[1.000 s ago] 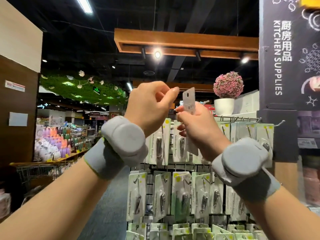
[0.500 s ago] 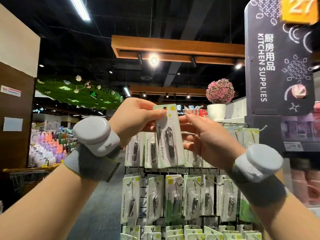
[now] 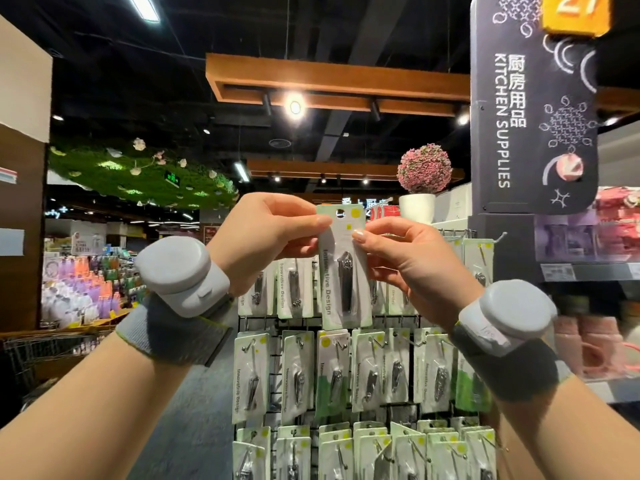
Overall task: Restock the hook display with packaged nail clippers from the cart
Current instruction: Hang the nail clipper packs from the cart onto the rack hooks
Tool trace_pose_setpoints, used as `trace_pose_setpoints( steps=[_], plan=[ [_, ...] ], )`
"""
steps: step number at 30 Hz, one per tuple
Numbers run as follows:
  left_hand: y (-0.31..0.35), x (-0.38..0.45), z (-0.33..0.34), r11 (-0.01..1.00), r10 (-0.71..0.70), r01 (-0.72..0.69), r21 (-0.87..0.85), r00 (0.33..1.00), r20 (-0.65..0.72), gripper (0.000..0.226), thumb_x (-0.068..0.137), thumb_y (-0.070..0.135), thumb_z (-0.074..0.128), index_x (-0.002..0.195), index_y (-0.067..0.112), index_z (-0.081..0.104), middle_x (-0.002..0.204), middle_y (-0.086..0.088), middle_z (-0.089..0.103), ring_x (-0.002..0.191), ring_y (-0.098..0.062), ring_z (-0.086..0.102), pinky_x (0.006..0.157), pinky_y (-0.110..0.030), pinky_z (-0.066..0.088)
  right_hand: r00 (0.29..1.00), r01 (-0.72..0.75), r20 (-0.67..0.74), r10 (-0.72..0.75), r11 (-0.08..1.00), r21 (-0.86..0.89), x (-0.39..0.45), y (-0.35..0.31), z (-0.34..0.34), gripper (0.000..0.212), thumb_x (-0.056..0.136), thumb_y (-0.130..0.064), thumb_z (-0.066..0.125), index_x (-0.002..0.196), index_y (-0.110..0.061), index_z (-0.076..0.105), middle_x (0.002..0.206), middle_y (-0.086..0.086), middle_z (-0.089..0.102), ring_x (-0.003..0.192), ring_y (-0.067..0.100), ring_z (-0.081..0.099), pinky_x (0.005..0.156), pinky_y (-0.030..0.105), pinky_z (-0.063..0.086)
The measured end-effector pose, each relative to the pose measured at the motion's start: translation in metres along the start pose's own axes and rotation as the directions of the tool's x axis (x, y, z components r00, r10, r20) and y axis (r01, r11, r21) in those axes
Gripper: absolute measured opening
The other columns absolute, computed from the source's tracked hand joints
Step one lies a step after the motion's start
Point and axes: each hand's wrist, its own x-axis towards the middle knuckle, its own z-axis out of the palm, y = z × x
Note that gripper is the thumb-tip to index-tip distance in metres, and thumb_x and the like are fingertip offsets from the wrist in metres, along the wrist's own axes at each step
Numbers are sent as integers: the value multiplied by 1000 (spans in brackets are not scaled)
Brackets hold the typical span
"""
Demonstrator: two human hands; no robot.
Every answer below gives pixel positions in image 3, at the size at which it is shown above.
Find person's left hand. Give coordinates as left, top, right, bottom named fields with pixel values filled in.
left=207, top=193, right=334, bottom=299

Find person's right hand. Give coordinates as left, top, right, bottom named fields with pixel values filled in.
left=352, top=217, right=487, bottom=332

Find white carded nail clipper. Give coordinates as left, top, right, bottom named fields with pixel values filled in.
left=317, top=203, right=374, bottom=332

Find rows of hung nail clipper packs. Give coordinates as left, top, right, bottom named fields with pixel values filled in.
left=232, top=233, right=499, bottom=480

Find person's left forearm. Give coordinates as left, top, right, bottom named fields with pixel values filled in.
left=0, top=335, right=193, bottom=480

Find empty silver shopping cart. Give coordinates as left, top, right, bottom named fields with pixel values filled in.
left=0, top=327, right=113, bottom=394

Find grey wrist tracker band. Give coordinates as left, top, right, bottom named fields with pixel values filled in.
left=448, top=279, right=573, bottom=402
left=115, top=235, right=237, bottom=369

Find pink flowers in white pot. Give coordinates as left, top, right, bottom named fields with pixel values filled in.
left=397, top=143, right=454, bottom=225

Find green hanging ceiling decor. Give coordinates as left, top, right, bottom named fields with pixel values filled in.
left=47, top=137, right=240, bottom=210

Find purple boxed appliance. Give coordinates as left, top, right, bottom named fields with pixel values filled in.
left=535, top=209, right=601, bottom=262

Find round ceiling lamp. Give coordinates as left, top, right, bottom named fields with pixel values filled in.
left=280, top=89, right=310, bottom=124

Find pink ceramic mug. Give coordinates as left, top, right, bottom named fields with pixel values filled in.
left=586, top=315, right=640, bottom=376
left=555, top=315, right=591, bottom=378

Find dark hanging aisle sign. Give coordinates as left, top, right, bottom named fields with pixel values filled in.
left=470, top=0, right=601, bottom=216

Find row of pastel laundry bottles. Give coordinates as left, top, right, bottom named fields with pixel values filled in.
left=40, top=253, right=147, bottom=329

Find row of pink red packs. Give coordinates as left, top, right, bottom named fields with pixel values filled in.
left=595, top=185, right=640, bottom=262

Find wooden pillar panel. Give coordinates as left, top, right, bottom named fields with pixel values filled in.
left=0, top=15, right=54, bottom=332

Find orange sign tag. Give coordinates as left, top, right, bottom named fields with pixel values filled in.
left=542, top=0, right=613, bottom=39

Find wooden ceiling frame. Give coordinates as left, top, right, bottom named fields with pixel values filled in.
left=205, top=53, right=640, bottom=119

